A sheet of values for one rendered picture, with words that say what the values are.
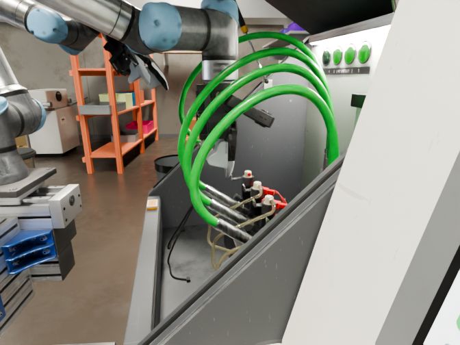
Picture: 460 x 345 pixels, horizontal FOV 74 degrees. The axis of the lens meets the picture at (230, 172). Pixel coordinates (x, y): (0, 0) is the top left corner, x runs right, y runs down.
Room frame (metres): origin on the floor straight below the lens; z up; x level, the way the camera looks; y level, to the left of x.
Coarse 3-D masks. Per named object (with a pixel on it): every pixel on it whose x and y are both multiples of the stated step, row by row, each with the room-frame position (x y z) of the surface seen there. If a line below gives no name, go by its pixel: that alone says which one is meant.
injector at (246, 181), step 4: (252, 176) 0.69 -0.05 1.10; (244, 180) 0.67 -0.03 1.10; (248, 180) 0.67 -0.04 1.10; (252, 180) 0.67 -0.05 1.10; (244, 184) 0.67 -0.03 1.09; (248, 184) 0.67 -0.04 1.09; (252, 184) 0.67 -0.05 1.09; (244, 192) 0.67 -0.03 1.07; (248, 192) 0.67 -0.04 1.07; (236, 196) 0.67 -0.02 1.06; (240, 196) 0.68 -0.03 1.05; (244, 196) 0.67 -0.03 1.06; (248, 196) 0.67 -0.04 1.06; (236, 200) 0.68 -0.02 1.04; (240, 200) 0.67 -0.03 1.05; (244, 200) 0.67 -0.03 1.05; (244, 204) 0.67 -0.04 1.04; (248, 204) 0.67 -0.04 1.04; (248, 208) 0.68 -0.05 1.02; (244, 216) 0.68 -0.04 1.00; (248, 232) 0.68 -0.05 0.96
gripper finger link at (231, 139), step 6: (234, 126) 0.65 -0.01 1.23; (234, 132) 0.63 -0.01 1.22; (228, 138) 0.64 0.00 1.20; (234, 138) 0.63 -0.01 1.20; (228, 144) 0.64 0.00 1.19; (234, 144) 0.63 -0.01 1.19; (228, 150) 0.64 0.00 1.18; (234, 150) 0.64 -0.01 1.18; (228, 156) 0.64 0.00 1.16; (234, 156) 0.64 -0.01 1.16
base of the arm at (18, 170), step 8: (0, 152) 0.82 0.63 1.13; (8, 152) 0.84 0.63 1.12; (16, 152) 0.87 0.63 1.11; (0, 160) 0.82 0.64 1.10; (8, 160) 0.83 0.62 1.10; (16, 160) 0.85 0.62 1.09; (0, 168) 0.81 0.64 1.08; (8, 168) 0.82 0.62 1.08; (16, 168) 0.84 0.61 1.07; (24, 168) 0.87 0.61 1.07; (0, 176) 0.80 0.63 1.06; (8, 176) 0.81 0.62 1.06; (16, 176) 0.83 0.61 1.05; (24, 176) 0.86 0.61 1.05; (0, 184) 0.80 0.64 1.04
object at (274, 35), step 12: (240, 36) 0.77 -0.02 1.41; (252, 36) 0.76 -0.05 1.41; (264, 36) 0.75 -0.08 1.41; (276, 36) 0.75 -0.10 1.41; (288, 36) 0.74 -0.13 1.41; (300, 48) 0.74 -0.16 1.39; (192, 72) 0.79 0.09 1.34; (180, 96) 0.80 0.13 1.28; (180, 108) 0.80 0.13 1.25; (180, 120) 0.80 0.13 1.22
